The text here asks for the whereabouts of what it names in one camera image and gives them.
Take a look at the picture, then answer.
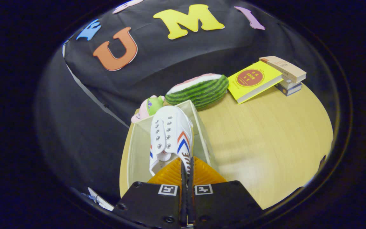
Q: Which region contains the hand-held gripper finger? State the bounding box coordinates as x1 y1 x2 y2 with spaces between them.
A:
112 157 187 228
187 156 263 227

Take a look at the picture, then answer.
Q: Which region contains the cream fabric storage box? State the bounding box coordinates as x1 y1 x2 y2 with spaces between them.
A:
126 100 217 192

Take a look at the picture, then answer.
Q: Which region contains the white canvas shoe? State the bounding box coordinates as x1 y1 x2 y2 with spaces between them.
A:
149 105 194 176

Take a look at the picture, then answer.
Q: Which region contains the white and blue clutter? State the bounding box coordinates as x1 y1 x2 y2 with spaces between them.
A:
81 187 114 211

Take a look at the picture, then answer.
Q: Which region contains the pink plush toy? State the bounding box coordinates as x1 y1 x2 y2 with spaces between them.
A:
131 95 165 124

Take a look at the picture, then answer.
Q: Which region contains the watermelon slice plush toy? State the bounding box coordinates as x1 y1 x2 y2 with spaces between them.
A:
165 73 229 109

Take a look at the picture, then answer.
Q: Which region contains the yellow book with red circle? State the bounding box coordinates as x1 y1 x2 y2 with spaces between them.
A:
227 61 283 104

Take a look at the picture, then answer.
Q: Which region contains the black backdrop cloth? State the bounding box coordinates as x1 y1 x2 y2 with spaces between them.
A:
35 0 341 204

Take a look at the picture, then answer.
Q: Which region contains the dark blue book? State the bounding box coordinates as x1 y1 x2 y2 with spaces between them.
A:
275 83 302 96

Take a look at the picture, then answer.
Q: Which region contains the white book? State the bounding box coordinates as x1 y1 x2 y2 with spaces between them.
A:
280 78 303 90

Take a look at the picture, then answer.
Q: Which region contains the beige book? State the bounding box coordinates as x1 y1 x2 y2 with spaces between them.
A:
259 56 307 84

